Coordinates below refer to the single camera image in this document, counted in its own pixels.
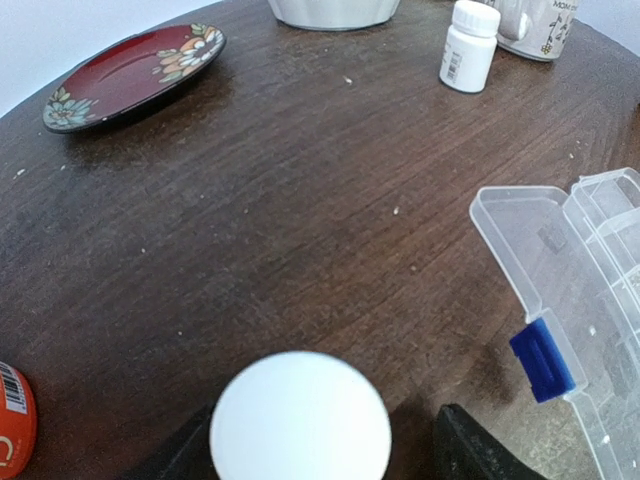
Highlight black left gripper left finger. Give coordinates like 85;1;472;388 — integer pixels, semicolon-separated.
159;404;213;479

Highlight floral mug yellow inside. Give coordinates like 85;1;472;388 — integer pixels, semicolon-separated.
487;0;579;62

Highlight red floral plate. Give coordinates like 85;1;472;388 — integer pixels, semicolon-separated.
42;23;226;134

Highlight orange pill bottle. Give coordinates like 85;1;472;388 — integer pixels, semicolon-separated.
0;362;38;479

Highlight clear plastic pill organizer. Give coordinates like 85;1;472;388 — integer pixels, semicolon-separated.
469;168;639;479

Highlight white scalloped bowl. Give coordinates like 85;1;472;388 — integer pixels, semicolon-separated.
268;0;400;31

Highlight small white pill bottle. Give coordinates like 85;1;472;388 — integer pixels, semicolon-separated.
209;351;392;479

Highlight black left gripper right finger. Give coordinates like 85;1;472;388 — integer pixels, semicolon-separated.
433;404;545;480

